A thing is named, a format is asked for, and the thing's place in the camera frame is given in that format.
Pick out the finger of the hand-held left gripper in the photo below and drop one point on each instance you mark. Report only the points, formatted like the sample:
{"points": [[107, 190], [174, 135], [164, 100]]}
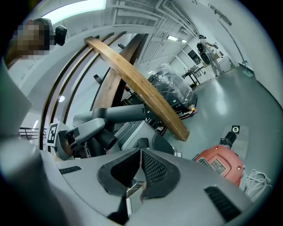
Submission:
{"points": [[88, 129], [96, 146]]}

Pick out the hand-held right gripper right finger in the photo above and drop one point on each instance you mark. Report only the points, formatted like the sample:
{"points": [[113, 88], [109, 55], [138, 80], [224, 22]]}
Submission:
{"points": [[188, 194]]}

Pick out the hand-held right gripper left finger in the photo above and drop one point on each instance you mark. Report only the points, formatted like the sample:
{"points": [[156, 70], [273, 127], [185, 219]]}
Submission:
{"points": [[88, 183]]}

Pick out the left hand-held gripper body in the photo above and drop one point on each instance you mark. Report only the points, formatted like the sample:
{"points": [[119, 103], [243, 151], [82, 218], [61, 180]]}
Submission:
{"points": [[64, 141]]}

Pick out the small metal piece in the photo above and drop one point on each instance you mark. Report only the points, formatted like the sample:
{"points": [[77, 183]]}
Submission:
{"points": [[134, 189]]}

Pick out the red power tool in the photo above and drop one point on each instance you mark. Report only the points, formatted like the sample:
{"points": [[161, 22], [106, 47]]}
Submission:
{"points": [[221, 160]]}

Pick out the grey floor scrubber machine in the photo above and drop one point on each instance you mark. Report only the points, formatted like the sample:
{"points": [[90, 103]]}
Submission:
{"points": [[134, 134]]}

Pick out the light wooden stair beam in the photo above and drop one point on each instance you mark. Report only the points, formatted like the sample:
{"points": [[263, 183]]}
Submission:
{"points": [[137, 79]]}

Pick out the square floor drain plate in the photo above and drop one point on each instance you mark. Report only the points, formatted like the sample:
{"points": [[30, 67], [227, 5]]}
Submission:
{"points": [[235, 129]]}

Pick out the pink pallet trolley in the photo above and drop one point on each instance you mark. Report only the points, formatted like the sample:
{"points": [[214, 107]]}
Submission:
{"points": [[188, 113]]}

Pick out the plastic wrapped pallet load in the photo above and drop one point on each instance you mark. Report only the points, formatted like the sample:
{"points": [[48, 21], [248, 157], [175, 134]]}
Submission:
{"points": [[170, 86]]}

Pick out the person's head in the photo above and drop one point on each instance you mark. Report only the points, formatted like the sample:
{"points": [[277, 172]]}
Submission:
{"points": [[31, 42]]}

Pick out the black table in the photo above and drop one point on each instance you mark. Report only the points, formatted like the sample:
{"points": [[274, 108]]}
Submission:
{"points": [[193, 72]]}

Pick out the long ceiling light panel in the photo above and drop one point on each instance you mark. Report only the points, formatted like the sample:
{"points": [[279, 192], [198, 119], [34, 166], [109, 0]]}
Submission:
{"points": [[75, 10]]}

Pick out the black head-worn camera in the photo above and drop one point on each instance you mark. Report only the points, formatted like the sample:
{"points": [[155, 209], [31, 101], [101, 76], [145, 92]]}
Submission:
{"points": [[60, 35]]}

